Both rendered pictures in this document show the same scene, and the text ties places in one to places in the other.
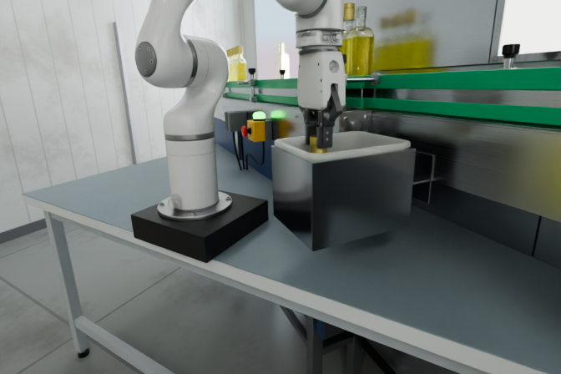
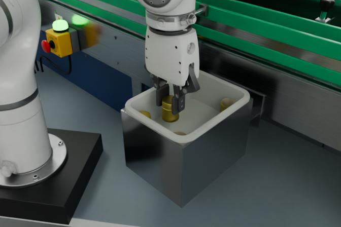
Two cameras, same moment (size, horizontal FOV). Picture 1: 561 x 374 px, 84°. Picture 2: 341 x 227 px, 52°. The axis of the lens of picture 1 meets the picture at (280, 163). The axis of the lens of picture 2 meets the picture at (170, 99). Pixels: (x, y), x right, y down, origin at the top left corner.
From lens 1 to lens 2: 0.32 m
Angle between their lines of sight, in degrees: 27
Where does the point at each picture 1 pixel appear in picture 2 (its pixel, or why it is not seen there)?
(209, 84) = (24, 34)
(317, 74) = (175, 56)
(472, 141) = (298, 92)
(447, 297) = (276, 205)
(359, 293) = (214, 220)
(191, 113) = (13, 78)
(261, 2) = not seen: outside the picture
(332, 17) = (189, 2)
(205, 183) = (40, 142)
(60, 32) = not seen: outside the picture
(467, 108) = (294, 63)
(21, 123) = not seen: outside the picture
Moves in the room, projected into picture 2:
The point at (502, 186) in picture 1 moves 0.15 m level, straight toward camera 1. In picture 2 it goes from (318, 129) to (326, 182)
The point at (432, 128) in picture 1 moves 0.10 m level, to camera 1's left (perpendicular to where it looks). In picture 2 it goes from (263, 73) to (223, 82)
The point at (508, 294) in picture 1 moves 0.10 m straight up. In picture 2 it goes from (313, 190) to (322, 160)
